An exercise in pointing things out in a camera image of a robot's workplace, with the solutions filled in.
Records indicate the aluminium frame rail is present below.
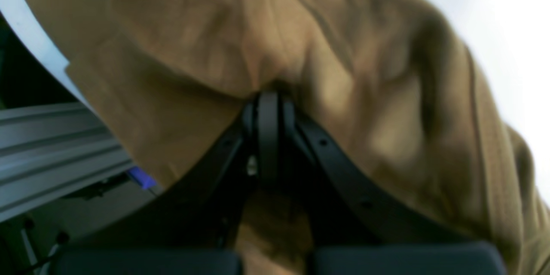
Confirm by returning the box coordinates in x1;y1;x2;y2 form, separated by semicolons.
0;103;134;222

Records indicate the brown t-shirt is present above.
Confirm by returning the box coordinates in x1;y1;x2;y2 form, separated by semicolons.
26;0;549;275

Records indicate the right gripper black image-left right finger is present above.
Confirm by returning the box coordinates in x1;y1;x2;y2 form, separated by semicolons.
281;98;506;275

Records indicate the right gripper black image-left left finger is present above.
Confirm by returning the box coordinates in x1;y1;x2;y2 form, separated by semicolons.
50;92;280;275

